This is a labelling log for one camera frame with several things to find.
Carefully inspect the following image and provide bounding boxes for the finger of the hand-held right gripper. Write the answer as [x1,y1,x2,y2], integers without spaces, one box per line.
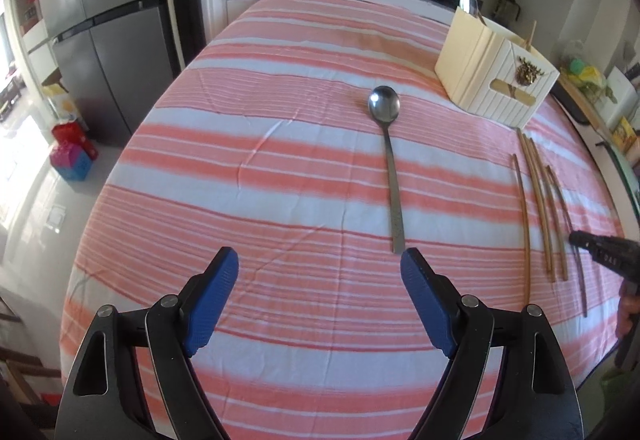
[569,230,640,282]

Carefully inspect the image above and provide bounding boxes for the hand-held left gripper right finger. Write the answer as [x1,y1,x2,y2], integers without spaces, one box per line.
[400,247,586,440]

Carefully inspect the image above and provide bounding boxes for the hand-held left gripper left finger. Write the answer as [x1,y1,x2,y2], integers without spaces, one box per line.
[54,247,240,440]

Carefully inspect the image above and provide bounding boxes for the steel spoon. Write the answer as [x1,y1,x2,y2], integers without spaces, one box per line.
[367,85,407,255]
[459,0,487,26]

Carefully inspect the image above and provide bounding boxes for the cream utensil holder box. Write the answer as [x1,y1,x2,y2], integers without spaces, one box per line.
[434,5,561,130]

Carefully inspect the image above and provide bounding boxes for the person's right hand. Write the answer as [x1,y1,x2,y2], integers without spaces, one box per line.
[616,294,640,337]

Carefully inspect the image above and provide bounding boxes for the green cutting board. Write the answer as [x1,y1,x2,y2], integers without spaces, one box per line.
[607,144,640,217]

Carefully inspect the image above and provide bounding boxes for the pink striped tablecloth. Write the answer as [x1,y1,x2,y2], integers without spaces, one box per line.
[59,0,626,440]

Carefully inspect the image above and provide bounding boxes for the wooden cutting board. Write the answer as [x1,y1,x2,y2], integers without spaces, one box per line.
[550,74,617,142]

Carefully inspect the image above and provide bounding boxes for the white knife block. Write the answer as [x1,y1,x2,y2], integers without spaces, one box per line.
[605,68,640,121]

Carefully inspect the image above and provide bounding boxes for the yellow green cloth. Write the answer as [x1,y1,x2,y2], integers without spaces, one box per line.
[560,54,619,102]

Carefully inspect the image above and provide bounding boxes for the wooden chair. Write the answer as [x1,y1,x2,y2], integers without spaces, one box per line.
[0,295,63,403]

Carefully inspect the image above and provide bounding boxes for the blue pink toy block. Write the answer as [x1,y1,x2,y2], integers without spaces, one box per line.
[49,143,94,182]

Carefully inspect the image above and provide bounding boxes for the red toy box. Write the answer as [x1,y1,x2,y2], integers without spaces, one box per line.
[52,120,99,156]

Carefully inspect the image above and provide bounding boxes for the cardboard box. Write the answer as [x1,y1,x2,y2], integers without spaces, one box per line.
[42,79,87,131]

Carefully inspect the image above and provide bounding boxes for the glass pitcher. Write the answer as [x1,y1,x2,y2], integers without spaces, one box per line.
[495,0,523,26]

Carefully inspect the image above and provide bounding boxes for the grey refrigerator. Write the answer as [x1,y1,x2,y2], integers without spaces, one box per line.
[27,0,183,148]

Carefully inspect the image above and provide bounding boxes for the white shelf unit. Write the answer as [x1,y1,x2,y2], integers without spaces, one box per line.
[9,0,62,88]

